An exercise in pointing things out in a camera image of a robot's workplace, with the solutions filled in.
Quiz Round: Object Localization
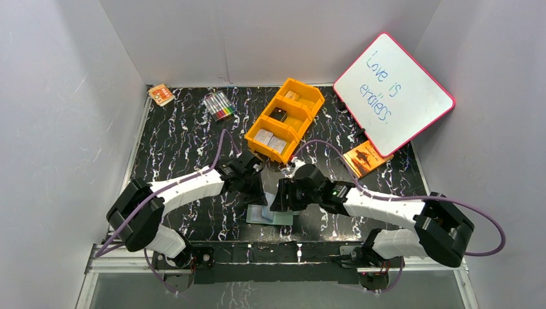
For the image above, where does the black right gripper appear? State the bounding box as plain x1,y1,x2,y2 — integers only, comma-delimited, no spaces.
269,178,321,212

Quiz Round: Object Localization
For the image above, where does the mint green card holder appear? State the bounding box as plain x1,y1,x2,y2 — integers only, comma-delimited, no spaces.
246,192,294,226

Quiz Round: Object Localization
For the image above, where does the orange three-compartment bin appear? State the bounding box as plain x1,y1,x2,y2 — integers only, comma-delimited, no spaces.
245,79,325,164

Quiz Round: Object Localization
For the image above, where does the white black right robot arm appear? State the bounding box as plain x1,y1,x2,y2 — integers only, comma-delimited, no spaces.
270,164,474,268

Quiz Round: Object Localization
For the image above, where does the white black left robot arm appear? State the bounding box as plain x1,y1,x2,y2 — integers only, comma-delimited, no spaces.
106,150,266,268

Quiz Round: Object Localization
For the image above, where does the grey card in bin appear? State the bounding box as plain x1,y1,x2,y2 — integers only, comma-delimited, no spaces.
254,129,287,154

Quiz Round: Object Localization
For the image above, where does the small orange card box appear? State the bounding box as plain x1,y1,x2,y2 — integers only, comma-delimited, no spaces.
148,84,175,106

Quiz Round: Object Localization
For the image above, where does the orange cover book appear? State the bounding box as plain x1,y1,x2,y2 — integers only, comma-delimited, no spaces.
343,140,393,179

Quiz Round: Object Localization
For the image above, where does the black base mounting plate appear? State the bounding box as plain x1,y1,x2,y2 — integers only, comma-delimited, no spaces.
151,241,400,289

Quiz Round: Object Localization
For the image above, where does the black item in bin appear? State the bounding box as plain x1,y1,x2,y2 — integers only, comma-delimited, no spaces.
269,109,287,122

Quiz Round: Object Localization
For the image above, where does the beige item in bin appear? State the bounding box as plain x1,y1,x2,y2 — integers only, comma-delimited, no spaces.
284,91,300,101

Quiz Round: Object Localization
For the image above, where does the pack of coloured markers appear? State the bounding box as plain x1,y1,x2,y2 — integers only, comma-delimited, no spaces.
203,91,236,122

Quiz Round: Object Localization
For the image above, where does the pink framed whiteboard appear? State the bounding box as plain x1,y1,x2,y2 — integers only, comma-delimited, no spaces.
333,32,456,157

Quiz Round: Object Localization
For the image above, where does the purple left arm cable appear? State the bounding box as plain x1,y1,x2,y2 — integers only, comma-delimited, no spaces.
93,128,242,259

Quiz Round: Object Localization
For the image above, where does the aluminium rail frame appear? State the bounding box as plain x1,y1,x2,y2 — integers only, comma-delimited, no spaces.
77,241,477,308

